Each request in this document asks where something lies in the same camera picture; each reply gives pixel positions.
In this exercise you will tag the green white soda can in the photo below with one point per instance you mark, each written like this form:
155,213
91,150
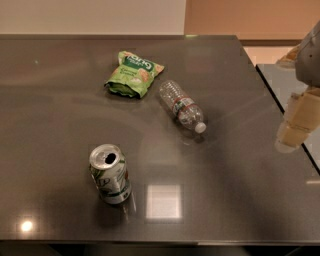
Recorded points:
108,169

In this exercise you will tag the clear plastic water bottle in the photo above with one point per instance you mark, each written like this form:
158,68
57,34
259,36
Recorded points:
183,107

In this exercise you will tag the grey side table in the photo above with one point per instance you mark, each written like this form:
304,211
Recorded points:
285,89

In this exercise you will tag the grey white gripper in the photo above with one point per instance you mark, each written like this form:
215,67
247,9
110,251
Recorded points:
310,63

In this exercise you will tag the green chip bag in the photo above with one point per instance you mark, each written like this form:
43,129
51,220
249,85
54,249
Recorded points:
133,76

